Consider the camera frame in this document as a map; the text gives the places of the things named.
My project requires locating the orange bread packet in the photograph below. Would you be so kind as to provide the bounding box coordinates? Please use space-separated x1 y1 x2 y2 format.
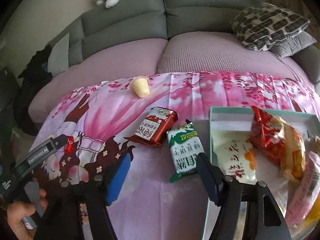
277 116 307 182

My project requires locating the yellow bread packet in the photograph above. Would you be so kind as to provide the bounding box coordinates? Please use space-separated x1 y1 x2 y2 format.
301 205 320 232

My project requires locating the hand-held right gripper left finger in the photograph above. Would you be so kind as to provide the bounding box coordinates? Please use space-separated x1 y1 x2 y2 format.
34 152 132 240

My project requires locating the cream packet with orange print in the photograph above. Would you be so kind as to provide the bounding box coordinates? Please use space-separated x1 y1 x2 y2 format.
212 127 258 184

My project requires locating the small red candy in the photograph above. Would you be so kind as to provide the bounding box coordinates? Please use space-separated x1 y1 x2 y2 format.
64 136 74 155

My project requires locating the pink sofa cover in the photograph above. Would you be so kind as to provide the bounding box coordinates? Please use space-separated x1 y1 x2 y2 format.
27 32 320 117

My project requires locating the red crinkled snack bag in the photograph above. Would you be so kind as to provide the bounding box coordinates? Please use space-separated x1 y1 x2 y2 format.
249 105 287 165

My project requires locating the red biscuit packet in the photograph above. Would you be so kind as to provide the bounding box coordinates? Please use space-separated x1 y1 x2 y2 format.
124 106 178 147

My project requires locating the person's left hand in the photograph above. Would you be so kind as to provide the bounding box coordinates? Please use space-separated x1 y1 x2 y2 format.
6 177 48 240

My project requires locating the grey pillow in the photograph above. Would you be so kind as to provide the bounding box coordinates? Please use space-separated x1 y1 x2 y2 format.
269 31 317 58

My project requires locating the black cloth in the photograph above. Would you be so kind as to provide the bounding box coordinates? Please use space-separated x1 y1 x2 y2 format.
14 45 53 137

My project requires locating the pale yellow pudding cup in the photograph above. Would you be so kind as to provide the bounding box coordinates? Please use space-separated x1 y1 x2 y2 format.
130 76 151 98

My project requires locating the green white biscuit packet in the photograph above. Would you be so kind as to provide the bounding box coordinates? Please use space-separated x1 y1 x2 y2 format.
166 119 207 183

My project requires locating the black patterned pillow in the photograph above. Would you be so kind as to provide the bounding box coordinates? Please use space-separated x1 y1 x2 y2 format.
231 2 310 51

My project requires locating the grey sofa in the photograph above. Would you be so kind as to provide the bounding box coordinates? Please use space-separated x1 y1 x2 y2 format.
27 0 320 117

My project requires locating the pink printed blanket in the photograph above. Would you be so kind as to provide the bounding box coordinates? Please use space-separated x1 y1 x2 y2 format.
32 71 320 240

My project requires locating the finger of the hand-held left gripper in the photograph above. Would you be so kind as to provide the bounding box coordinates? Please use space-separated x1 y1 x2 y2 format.
50 135 73 153

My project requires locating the pink snack packet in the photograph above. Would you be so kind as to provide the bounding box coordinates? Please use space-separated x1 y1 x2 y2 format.
285 152 320 228

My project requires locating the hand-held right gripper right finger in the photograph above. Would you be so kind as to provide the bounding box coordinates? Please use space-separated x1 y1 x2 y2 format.
197 152 293 240

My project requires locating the light grey cushion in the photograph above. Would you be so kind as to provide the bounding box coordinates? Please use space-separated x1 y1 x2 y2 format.
47 32 70 77

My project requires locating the teal rimmed white tray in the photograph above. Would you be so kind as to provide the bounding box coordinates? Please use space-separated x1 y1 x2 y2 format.
201 106 320 240

